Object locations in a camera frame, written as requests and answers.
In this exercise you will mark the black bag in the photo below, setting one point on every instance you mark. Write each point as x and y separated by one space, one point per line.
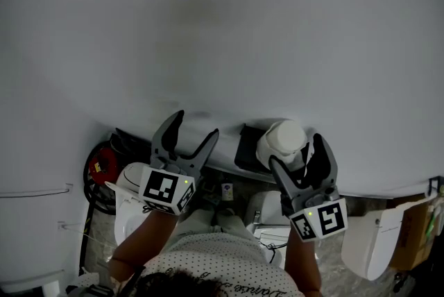
132 146

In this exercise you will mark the white dotted shirt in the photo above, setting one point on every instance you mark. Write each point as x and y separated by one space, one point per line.
222 261

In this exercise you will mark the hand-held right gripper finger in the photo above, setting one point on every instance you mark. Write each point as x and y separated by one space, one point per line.
282 179
327 167

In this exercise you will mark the light grey trousers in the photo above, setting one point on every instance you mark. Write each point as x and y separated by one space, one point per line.
201 222

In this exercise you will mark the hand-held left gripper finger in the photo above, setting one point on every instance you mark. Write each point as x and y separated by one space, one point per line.
157 146
201 157

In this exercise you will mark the black rectangular tray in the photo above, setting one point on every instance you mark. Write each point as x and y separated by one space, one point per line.
246 150

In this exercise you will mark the white bottle with purple label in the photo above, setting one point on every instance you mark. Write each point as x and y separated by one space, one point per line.
227 191

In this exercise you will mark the cardboard box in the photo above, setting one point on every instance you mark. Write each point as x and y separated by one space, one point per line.
412 236

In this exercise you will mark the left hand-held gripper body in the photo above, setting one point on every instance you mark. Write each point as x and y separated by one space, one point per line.
159 188

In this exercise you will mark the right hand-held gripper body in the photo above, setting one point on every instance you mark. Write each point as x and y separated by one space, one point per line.
329 219

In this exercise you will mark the person's right forearm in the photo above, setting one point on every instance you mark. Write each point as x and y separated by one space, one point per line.
301 264

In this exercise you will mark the person's left forearm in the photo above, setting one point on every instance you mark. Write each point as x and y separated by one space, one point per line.
142 243

